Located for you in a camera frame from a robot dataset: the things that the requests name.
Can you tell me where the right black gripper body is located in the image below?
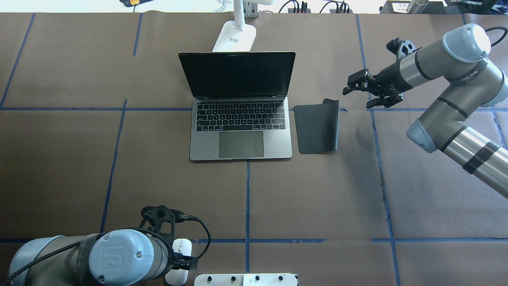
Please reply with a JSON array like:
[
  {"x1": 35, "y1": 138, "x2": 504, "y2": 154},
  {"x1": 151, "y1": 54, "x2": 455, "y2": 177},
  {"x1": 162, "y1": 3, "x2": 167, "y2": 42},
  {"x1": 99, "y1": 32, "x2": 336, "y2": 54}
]
[{"x1": 367, "y1": 62, "x2": 409, "y2": 100}]

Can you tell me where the black mouse pad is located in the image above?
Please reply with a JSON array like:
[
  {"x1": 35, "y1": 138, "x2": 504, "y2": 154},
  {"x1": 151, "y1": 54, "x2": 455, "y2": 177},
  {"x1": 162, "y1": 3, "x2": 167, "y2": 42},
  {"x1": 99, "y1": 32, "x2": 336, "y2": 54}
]
[{"x1": 294, "y1": 98, "x2": 340, "y2": 154}]

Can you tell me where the grey laptop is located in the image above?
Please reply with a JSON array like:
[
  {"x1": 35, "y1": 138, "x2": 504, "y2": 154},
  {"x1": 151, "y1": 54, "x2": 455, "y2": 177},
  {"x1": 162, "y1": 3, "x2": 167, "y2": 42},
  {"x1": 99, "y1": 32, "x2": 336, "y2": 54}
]
[{"x1": 178, "y1": 51, "x2": 296, "y2": 161}]

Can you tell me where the white computer mouse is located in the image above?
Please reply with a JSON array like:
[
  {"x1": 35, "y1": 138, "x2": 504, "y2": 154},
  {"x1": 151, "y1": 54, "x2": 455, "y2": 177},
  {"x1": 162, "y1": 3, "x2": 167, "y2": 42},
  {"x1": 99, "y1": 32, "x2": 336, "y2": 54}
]
[{"x1": 165, "y1": 238, "x2": 192, "y2": 286}]

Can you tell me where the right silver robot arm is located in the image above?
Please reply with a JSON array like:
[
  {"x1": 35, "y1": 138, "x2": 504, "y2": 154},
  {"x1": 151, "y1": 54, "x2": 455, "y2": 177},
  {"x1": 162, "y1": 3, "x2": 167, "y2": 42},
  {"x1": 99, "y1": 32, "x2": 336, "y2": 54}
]
[{"x1": 343, "y1": 23, "x2": 508, "y2": 197}]

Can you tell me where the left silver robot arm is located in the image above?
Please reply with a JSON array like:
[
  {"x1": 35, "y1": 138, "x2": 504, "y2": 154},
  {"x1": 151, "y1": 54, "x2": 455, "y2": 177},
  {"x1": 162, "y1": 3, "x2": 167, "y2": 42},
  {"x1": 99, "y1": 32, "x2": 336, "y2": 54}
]
[{"x1": 2, "y1": 229, "x2": 176, "y2": 286}]

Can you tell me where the white desk lamp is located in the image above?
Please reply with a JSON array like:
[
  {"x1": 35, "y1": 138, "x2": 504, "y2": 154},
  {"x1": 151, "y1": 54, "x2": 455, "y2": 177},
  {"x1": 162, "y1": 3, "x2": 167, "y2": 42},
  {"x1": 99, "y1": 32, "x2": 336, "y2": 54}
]
[{"x1": 212, "y1": 0, "x2": 274, "y2": 52}]

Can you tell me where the metal cylinder weight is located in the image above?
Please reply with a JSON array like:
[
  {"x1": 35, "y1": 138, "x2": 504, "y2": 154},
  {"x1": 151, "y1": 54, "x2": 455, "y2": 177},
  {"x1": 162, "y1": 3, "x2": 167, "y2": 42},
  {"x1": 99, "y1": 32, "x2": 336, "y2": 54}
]
[{"x1": 406, "y1": 0, "x2": 429, "y2": 14}]

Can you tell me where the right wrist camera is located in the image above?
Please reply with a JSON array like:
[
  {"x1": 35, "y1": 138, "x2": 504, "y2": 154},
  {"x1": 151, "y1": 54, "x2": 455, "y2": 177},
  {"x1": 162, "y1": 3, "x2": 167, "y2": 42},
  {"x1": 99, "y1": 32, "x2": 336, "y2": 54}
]
[{"x1": 386, "y1": 37, "x2": 418, "y2": 62}]

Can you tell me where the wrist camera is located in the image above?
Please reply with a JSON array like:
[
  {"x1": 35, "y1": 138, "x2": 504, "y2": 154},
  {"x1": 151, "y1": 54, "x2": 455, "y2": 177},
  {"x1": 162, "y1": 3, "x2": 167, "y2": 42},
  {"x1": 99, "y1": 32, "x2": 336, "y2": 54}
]
[
  {"x1": 386, "y1": 37, "x2": 418, "y2": 62},
  {"x1": 139, "y1": 206, "x2": 184, "y2": 244}
]

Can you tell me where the white pole base plate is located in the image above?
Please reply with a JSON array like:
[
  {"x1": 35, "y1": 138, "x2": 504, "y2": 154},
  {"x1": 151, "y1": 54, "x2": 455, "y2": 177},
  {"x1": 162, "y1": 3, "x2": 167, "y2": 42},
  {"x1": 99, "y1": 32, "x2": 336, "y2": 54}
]
[{"x1": 194, "y1": 273, "x2": 299, "y2": 286}]

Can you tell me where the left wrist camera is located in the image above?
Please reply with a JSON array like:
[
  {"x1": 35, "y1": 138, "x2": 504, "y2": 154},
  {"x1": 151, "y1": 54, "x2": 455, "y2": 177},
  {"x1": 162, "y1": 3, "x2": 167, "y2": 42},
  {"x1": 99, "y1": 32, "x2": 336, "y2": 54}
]
[{"x1": 139, "y1": 206, "x2": 184, "y2": 244}]

